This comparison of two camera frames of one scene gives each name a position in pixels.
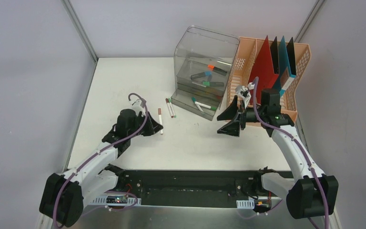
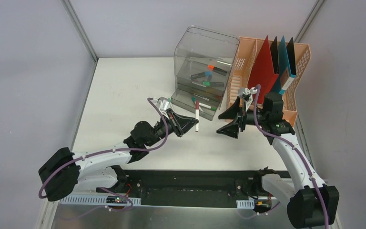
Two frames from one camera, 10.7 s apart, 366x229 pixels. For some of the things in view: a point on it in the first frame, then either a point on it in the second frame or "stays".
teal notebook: x=285 y=75 stays
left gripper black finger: x=157 y=126 → x=181 y=124
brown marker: x=169 y=109 → x=197 y=115
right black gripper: x=231 y=128 stays
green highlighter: x=208 y=83 stays
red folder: x=262 y=67 stays
